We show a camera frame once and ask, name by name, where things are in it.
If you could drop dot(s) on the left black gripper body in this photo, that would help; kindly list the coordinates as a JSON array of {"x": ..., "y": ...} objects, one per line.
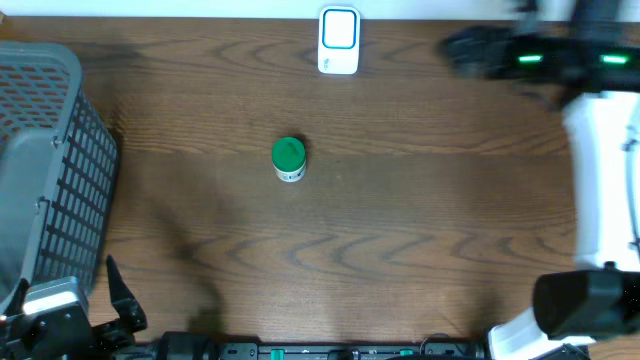
[{"x": 100, "y": 330}]

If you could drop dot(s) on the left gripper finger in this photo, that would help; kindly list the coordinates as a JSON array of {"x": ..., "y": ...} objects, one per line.
[
  {"x": 16, "y": 303},
  {"x": 122, "y": 299}
]

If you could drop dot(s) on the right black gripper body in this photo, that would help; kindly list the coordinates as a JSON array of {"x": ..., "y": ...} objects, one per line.
[{"x": 501, "y": 55}]

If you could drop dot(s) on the green lid white jar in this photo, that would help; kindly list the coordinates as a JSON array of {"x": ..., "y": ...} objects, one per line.
[{"x": 289, "y": 159}]

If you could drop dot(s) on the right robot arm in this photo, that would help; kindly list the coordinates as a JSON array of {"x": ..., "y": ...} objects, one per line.
[{"x": 599, "y": 77}]

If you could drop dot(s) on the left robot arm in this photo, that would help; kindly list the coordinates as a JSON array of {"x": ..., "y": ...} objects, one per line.
[{"x": 51, "y": 320}]

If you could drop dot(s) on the white barcode scanner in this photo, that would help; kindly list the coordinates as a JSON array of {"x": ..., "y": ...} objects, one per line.
[{"x": 339, "y": 40}]

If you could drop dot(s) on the grey plastic mesh basket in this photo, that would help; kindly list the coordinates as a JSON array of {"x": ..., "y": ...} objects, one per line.
[{"x": 59, "y": 165}]

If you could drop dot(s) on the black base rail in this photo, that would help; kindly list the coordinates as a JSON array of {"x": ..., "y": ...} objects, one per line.
[{"x": 187, "y": 346}]

